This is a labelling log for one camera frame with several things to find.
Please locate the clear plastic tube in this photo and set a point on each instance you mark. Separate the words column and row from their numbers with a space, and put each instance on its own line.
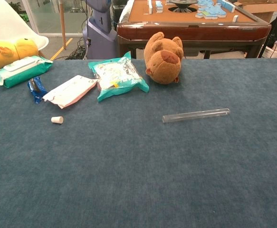
column 195, row 115

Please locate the white rubber stopper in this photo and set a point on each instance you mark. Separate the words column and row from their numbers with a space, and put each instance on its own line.
column 57, row 119

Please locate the teal snack bag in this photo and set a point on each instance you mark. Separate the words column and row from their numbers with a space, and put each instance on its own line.
column 119, row 76

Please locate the blue table cloth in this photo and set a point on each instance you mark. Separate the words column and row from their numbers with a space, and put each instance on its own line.
column 138, row 166

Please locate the brown capybara plush toy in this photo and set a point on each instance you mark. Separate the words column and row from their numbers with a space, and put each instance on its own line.
column 163, row 61

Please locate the white pink paper pouch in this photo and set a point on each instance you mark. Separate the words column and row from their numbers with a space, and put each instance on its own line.
column 69, row 91

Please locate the brown mahjong table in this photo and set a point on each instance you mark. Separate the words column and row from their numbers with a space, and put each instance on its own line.
column 193, row 31

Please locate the blue snack wrapper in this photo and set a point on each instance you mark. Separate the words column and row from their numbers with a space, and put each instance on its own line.
column 35, row 89

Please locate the wooden pole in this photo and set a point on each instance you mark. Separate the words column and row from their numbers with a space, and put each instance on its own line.
column 62, row 23

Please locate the green wet wipes pack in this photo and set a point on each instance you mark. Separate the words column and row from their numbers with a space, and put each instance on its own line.
column 19, row 73

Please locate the blue mahjong tile pile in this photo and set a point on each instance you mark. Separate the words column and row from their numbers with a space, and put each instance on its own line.
column 212, row 9

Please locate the white mahjong tile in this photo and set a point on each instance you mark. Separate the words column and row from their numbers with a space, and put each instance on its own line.
column 235, row 18

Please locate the yellow plush toy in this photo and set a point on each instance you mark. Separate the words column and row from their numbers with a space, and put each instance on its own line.
column 0, row 51

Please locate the black tripod stand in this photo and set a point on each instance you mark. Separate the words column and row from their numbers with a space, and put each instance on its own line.
column 271, row 31

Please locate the brown cardboard box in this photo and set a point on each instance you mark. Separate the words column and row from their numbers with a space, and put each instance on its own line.
column 261, row 9

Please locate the white plastic chair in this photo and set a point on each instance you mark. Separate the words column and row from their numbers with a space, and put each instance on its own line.
column 0, row 21

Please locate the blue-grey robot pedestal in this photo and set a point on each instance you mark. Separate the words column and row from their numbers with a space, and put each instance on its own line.
column 100, row 35

